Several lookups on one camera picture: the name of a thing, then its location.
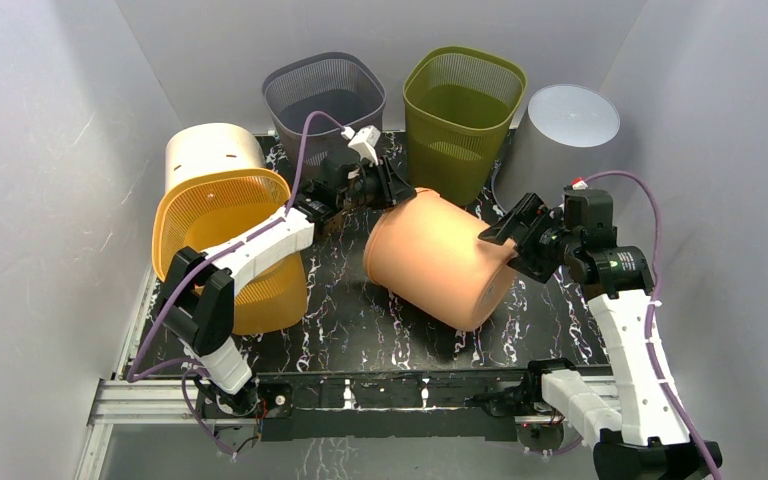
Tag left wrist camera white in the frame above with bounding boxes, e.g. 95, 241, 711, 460
340, 125, 381, 165

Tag olive green mesh basket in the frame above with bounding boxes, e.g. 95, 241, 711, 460
403, 46, 528, 206

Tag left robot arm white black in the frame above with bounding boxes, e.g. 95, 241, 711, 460
154, 147, 416, 416

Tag grey mesh basket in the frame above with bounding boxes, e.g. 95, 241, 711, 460
261, 51, 387, 183

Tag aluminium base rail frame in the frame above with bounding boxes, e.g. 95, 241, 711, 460
75, 377, 707, 480

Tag orange round plastic bucket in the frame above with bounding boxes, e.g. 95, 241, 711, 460
363, 187, 517, 331

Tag purple cable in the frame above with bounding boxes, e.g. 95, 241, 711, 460
552, 170, 723, 480
125, 110, 352, 458

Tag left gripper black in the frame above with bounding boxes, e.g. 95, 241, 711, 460
341, 162, 417, 216

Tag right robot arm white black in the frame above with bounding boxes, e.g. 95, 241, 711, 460
478, 186, 722, 479

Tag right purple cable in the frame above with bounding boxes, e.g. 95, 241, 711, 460
552, 170, 723, 480

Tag yellow mesh basket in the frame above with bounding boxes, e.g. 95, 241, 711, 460
152, 167, 308, 335

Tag cream bin with orange rim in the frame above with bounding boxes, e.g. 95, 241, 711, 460
165, 123, 265, 192

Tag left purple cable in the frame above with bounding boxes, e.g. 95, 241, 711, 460
125, 110, 352, 458

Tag light grey round bucket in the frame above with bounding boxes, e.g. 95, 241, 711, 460
491, 84, 621, 213

